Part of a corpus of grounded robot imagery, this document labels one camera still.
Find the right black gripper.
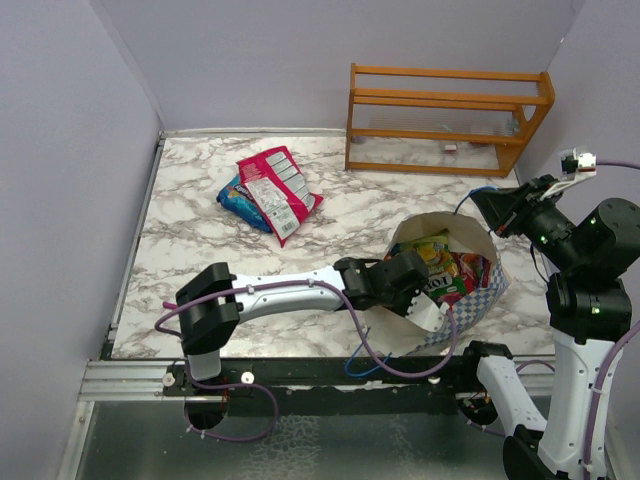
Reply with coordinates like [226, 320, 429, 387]
[471, 171, 586, 268]

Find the blue checkered paper bag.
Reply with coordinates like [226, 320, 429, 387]
[364, 210, 510, 358]

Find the red snack bag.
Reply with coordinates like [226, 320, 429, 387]
[237, 146, 324, 247]

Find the blue snack bag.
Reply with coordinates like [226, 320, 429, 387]
[216, 175, 272, 234]

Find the purple snack bag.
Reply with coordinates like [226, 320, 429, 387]
[445, 252, 492, 306]

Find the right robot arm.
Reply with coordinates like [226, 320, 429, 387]
[459, 175, 639, 479]

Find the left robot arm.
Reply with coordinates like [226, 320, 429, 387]
[175, 252, 443, 395]

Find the green Fox's candy bag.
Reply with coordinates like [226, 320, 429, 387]
[386, 229, 467, 305]

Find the wooden rack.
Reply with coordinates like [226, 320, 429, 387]
[345, 64, 555, 177]

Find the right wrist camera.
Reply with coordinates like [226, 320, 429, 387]
[541, 147, 597, 200]

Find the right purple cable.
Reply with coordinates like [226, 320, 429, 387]
[464, 158, 640, 476]

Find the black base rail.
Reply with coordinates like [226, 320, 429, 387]
[162, 346, 498, 425]

